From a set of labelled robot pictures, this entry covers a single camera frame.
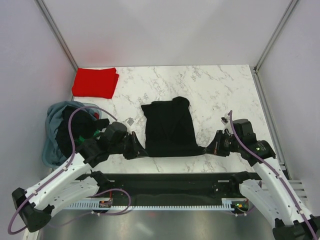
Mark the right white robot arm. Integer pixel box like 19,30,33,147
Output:
205,130,320,240

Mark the red garment in basket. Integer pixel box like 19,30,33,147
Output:
94,112,100,120

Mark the left aluminium frame post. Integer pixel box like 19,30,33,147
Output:
34,0,78,71

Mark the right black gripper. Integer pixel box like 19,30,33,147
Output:
203,129,242,157

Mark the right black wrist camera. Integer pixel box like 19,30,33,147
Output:
221,114,257,145

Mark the aluminium frame post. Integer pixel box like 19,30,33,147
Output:
251,0,300,75
34,0,78,71

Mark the right aluminium frame post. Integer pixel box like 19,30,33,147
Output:
251,0,300,75

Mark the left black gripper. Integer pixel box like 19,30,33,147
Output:
109,131,149,160

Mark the folded red t shirt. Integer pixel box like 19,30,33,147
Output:
71,67,119,99

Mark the blue plastic laundry basket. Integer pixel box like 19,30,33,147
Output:
40,100,103,168

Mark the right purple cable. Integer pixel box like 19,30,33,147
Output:
229,109,318,240

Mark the black t shirt in basket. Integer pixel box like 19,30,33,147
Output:
55,106,110,158

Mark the green garment in basket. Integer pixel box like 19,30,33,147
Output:
74,130,100,146

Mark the grey blue t shirt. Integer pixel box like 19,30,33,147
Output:
42,101,102,168

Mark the white slotted cable duct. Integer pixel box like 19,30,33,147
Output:
65,198,248,211

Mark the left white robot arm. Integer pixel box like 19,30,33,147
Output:
11,132,148,233

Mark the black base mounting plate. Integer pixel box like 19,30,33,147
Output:
74,172,259,207

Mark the black t shirt with logo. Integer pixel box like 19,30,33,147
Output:
141,96,204,158

